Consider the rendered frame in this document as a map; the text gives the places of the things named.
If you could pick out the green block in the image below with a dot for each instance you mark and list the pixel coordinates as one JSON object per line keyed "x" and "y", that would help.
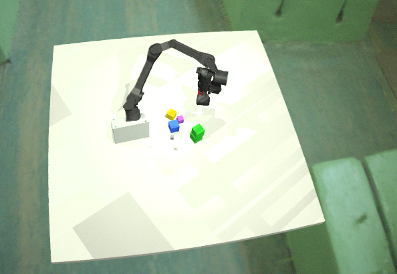
{"x": 197, "y": 131}
{"x": 194, "y": 139}

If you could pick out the blue block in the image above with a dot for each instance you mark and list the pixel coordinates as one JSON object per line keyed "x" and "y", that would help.
{"x": 173, "y": 126}

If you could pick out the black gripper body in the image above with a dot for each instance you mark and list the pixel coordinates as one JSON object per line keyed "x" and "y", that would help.
{"x": 203, "y": 99}

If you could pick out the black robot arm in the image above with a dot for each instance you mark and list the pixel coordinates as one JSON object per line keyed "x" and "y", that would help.
{"x": 207, "y": 60}

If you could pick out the small purple block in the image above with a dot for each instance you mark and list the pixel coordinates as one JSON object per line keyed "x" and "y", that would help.
{"x": 180, "y": 119}

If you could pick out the olive yellow block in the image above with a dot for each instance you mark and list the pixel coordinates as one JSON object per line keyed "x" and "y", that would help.
{"x": 171, "y": 114}

